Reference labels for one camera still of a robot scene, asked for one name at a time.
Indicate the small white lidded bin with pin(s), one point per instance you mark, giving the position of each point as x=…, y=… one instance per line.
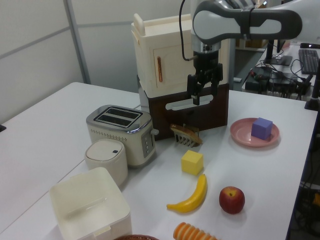
x=105, y=155

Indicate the black keyboard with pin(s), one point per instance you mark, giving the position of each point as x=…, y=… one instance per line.
x=310, y=61

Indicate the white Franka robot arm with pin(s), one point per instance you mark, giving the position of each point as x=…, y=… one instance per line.
x=225, y=22

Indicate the metal toast rack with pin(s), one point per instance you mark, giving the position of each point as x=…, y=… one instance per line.
x=183, y=140

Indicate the long orange striped bread roll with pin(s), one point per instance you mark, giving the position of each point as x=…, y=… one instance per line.
x=187, y=232

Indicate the brown bread slice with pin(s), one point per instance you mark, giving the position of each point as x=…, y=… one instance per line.
x=190, y=135

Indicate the red apple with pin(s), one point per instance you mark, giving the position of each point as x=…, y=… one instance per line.
x=232, y=200

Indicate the cream and brown toy oven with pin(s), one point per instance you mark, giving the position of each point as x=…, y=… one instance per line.
x=170, y=62

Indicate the black clamp mount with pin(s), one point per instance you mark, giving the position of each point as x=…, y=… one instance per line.
x=313, y=100

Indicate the purple cube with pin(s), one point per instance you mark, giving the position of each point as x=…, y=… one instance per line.
x=261, y=128

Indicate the pink plate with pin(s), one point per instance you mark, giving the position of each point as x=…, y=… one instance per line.
x=240, y=133

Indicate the black flat device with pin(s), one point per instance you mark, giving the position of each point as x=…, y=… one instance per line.
x=310, y=45

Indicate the black electronics box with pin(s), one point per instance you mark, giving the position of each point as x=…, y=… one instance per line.
x=258, y=80

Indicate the cream and chrome toaster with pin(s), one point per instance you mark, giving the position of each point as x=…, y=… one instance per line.
x=112, y=140

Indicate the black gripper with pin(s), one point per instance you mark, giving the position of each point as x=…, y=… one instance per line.
x=206, y=62

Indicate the open white plastic box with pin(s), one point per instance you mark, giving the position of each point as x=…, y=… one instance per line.
x=75, y=200

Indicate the black monitor stand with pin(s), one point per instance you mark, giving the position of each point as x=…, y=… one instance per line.
x=277, y=60

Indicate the yellow cube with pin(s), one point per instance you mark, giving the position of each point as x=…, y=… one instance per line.
x=191, y=162

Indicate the yellow banana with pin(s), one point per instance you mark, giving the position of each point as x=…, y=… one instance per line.
x=192, y=200

